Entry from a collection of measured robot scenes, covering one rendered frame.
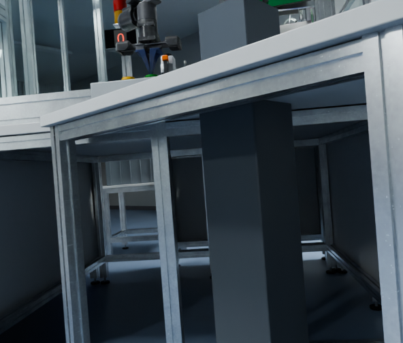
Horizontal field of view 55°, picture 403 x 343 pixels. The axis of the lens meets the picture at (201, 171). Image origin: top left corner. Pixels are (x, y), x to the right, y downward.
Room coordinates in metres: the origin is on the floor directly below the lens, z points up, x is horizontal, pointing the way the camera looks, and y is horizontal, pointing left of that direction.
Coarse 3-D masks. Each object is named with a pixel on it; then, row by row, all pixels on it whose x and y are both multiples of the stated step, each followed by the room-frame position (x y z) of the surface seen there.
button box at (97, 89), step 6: (138, 78) 1.11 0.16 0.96; (144, 78) 1.11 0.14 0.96; (96, 84) 1.12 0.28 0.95; (102, 84) 1.12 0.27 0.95; (108, 84) 1.12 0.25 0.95; (114, 84) 1.12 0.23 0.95; (120, 84) 1.11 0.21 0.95; (126, 84) 1.11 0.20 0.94; (96, 90) 1.12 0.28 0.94; (102, 90) 1.12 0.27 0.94; (108, 90) 1.12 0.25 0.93; (114, 90) 1.12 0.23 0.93; (96, 96) 1.12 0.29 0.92
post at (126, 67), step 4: (124, 56) 1.51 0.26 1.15; (128, 56) 1.51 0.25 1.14; (124, 60) 1.51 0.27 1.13; (128, 60) 1.51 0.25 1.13; (124, 64) 1.51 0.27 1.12; (128, 64) 1.51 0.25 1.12; (124, 68) 1.51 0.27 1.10; (128, 68) 1.51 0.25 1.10; (124, 72) 1.51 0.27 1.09; (128, 72) 1.51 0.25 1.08; (124, 76) 1.51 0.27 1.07; (132, 76) 1.53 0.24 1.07
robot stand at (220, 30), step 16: (240, 0) 0.85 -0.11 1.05; (256, 0) 0.87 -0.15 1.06; (208, 16) 0.91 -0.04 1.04; (224, 16) 0.88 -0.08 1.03; (240, 16) 0.85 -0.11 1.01; (256, 16) 0.87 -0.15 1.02; (272, 16) 0.92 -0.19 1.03; (208, 32) 0.91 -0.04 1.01; (224, 32) 0.88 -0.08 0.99; (240, 32) 0.85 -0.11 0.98; (256, 32) 0.87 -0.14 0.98; (272, 32) 0.92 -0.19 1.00; (208, 48) 0.92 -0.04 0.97; (224, 48) 0.88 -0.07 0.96
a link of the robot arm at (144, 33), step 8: (144, 24) 1.11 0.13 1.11; (152, 24) 1.11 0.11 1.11; (144, 32) 1.11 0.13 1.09; (152, 32) 1.12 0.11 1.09; (144, 40) 1.12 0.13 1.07; (152, 40) 1.12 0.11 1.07; (168, 40) 1.10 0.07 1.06; (176, 40) 1.10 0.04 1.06; (120, 48) 1.12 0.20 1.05; (128, 48) 1.14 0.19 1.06; (176, 48) 1.16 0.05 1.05
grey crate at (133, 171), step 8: (136, 160) 3.26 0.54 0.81; (144, 160) 3.25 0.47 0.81; (112, 168) 3.28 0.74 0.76; (120, 168) 3.27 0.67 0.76; (128, 168) 3.27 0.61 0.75; (136, 168) 3.26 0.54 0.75; (144, 168) 3.25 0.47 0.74; (152, 168) 3.24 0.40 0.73; (112, 176) 3.28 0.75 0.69; (120, 176) 3.26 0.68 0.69; (128, 176) 3.27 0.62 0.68; (136, 176) 3.26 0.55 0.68; (144, 176) 3.25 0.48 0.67; (152, 176) 3.24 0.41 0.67; (112, 184) 3.28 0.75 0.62; (120, 184) 3.28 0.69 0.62
